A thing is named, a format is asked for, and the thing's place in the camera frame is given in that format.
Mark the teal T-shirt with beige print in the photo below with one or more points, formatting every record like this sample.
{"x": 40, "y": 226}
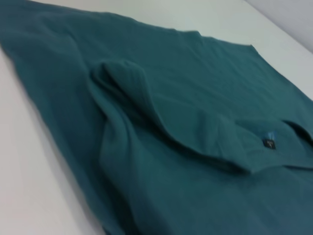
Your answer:
{"x": 171, "y": 122}

